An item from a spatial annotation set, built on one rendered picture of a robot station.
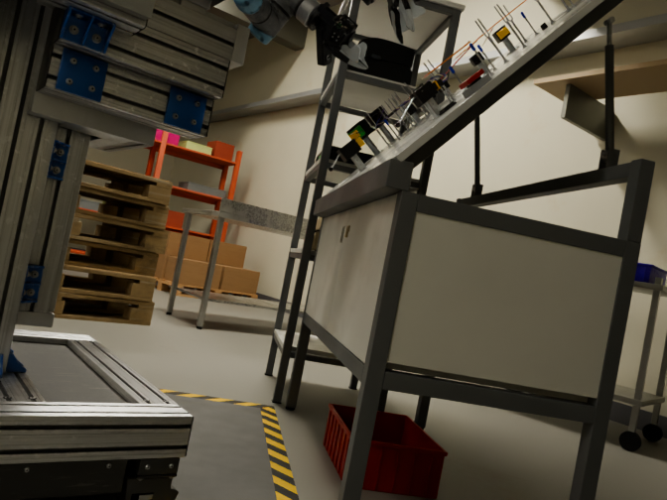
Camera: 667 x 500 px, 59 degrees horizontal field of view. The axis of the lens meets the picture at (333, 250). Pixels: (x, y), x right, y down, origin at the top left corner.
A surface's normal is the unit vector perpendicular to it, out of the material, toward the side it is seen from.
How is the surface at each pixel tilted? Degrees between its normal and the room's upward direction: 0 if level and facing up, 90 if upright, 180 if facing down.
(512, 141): 90
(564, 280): 90
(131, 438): 90
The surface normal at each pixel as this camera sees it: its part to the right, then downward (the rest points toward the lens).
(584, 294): 0.17, 0.00
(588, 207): -0.78, -0.17
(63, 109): 0.59, 0.09
